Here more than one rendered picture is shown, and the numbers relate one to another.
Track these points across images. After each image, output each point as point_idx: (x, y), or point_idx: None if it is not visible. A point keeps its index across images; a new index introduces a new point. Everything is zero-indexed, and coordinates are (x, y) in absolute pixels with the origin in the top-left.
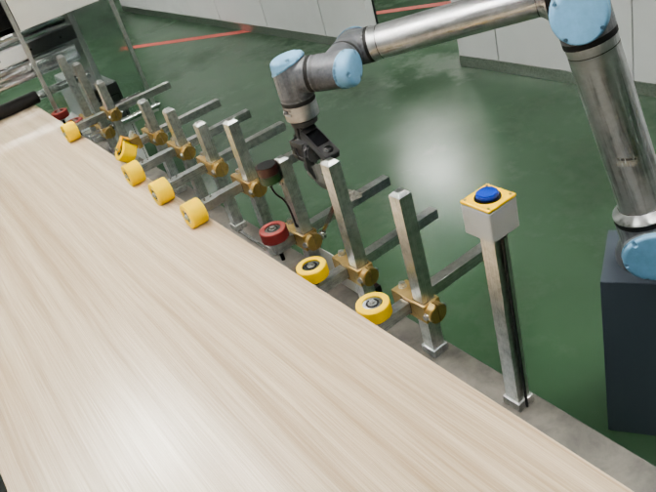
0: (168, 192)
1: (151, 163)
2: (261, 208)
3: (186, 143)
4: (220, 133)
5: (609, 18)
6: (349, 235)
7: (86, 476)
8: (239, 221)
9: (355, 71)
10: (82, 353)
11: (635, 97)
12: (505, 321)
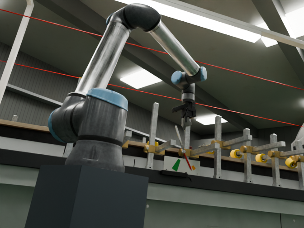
0: (232, 153)
1: (265, 156)
2: (215, 154)
3: (273, 150)
4: (294, 154)
5: (106, 21)
6: (149, 130)
7: None
8: (246, 178)
9: (174, 77)
10: None
11: (97, 46)
12: None
